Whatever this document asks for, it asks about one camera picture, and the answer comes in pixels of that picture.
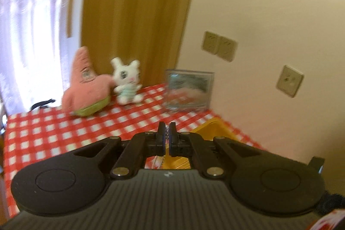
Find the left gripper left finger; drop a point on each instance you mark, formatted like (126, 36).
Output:
(137, 150)

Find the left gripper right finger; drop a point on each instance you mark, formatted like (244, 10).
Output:
(197, 150)

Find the pink starfish plush toy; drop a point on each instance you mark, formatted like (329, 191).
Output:
(88, 92)

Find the sheer white lace curtain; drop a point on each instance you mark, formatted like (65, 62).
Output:
(36, 52)

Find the brown curtain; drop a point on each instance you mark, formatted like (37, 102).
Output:
(147, 30)

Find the wall socket plate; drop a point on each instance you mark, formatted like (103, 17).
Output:
(289, 81)

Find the golden plastic tray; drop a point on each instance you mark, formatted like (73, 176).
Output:
(209, 130)

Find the wall switch plate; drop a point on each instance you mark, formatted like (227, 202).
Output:
(210, 42)
(227, 49)

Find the red checkered tablecloth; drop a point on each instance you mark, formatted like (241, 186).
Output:
(43, 133)

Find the right wall switch plate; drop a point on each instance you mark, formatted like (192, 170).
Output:
(227, 49)

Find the left wall switch plate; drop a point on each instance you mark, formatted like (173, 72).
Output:
(210, 42)

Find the glass sand art frame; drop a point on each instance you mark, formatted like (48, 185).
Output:
(187, 90)

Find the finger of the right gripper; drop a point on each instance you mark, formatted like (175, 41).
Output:
(317, 163)

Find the white bunny plush toy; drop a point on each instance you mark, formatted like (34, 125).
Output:
(127, 81)

